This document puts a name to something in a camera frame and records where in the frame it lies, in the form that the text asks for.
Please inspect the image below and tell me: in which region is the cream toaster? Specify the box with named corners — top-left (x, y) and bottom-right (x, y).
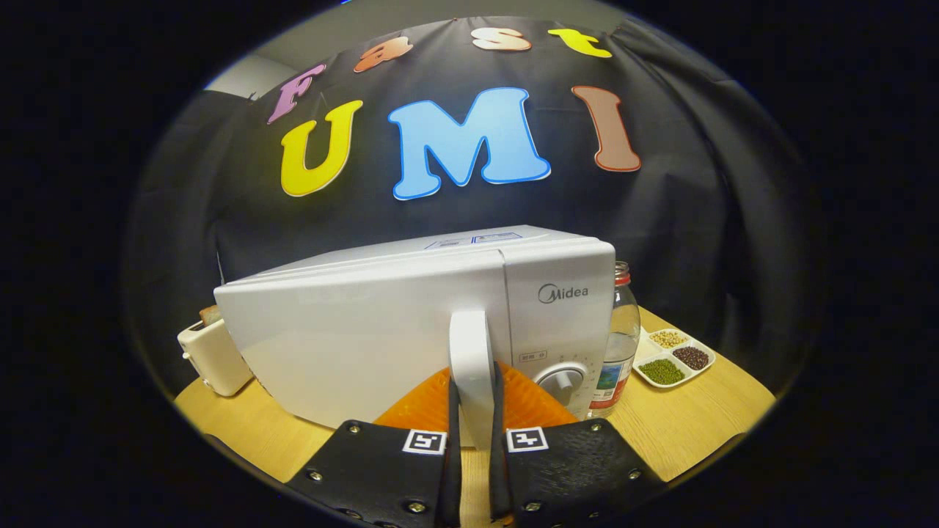
top-left (177, 317), bottom-right (254, 397)

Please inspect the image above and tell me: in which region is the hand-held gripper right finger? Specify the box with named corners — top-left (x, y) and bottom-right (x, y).
top-left (488, 361), bottom-right (668, 528)

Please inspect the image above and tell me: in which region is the clear bottle with red cap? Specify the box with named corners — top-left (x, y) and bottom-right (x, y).
top-left (587, 261), bottom-right (641, 419)

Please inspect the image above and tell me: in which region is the white divided tray of beans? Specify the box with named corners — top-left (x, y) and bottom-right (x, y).
top-left (632, 328), bottom-right (717, 388)

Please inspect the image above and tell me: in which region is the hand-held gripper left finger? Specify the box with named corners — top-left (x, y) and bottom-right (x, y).
top-left (285, 367), bottom-right (463, 528)

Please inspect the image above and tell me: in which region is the white microwave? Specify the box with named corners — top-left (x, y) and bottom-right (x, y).
top-left (213, 224), bottom-right (617, 450)

